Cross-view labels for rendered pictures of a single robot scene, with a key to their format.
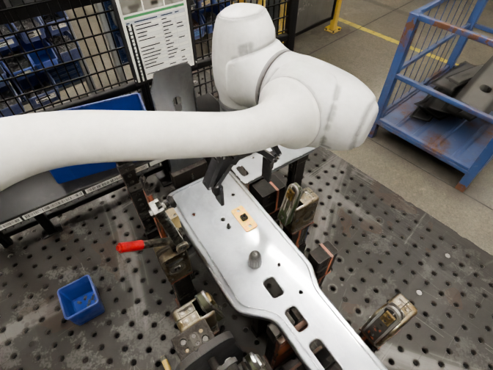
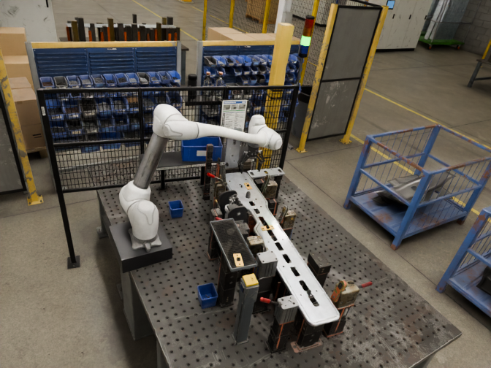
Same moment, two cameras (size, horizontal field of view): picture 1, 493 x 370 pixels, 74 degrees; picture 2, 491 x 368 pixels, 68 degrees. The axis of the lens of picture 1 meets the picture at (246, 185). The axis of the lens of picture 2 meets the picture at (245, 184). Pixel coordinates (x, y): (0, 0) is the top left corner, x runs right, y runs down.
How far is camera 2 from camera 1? 1.86 m
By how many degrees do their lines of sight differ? 17
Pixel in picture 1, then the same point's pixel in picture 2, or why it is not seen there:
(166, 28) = (236, 117)
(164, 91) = not seen: hidden behind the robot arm
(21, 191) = (169, 160)
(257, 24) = (260, 120)
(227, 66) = (251, 127)
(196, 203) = (231, 178)
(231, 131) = (248, 136)
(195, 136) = (241, 135)
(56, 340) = (162, 220)
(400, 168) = (358, 229)
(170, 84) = not seen: hidden behind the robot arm
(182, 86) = not seen: hidden behind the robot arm
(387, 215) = (316, 217)
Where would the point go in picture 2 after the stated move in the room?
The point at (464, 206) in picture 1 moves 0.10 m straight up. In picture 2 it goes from (391, 258) to (395, 250)
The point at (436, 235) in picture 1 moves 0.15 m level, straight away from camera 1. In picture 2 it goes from (335, 228) to (349, 223)
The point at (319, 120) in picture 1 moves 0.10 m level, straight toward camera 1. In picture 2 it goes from (267, 139) to (260, 145)
